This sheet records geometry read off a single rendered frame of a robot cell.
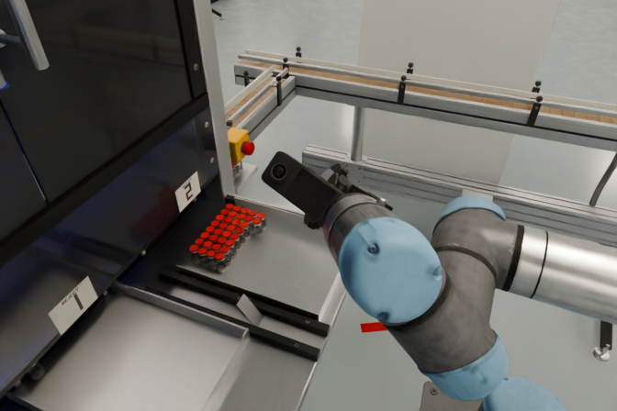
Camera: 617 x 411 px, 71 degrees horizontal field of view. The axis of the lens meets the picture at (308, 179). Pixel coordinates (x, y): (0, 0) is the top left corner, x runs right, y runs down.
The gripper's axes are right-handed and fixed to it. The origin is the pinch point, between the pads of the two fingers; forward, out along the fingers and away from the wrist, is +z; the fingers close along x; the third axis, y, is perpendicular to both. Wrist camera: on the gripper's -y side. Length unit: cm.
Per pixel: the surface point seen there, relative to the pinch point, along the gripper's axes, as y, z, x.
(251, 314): 5.0, 15.9, -30.7
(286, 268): 9.6, 28.8, -22.9
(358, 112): 22, 111, 24
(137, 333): -12.6, 16.9, -45.2
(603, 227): 121, 81, 33
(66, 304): -25.3, 6.4, -39.2
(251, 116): -15, 83, 1
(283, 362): 13.5, 8.6, -33.2
